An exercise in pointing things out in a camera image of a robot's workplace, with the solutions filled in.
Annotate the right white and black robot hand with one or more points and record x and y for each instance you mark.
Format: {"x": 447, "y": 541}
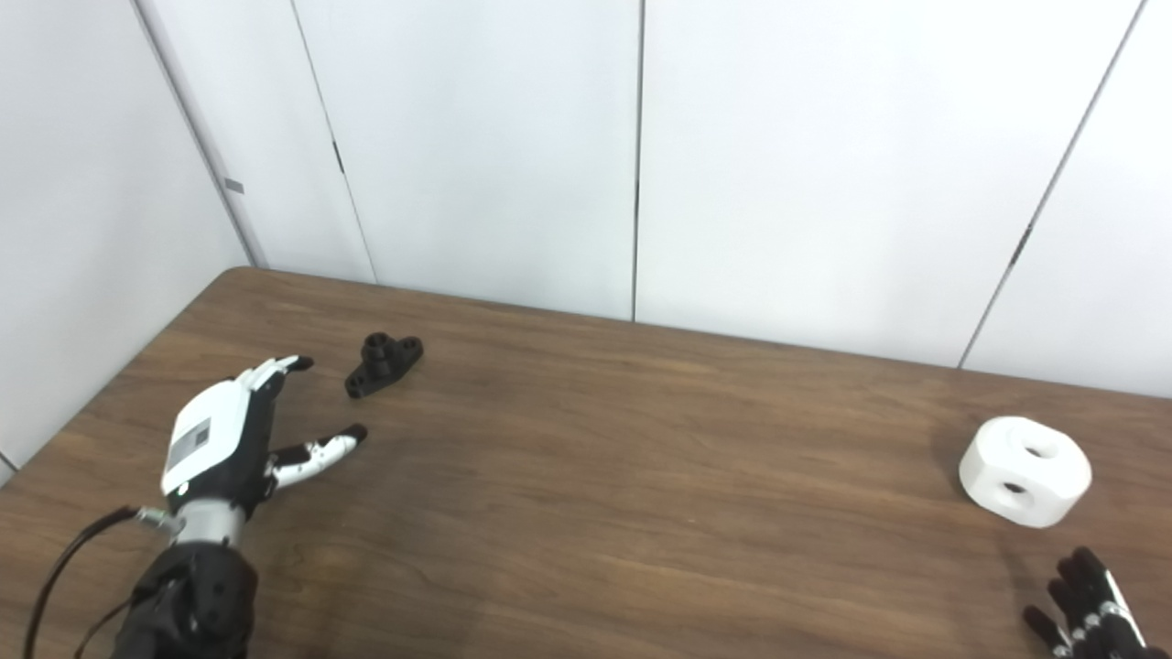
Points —
{"x": 1094, "y": 622}

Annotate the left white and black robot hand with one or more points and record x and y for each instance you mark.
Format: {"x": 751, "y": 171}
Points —
{"x": 211, "y": 430}

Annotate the black flanged holder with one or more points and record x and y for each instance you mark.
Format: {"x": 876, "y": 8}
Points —
{"x": 380, "y": 366}

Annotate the round white piece with holes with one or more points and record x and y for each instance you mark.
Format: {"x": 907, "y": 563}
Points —
{"x": 998, "y": 458}

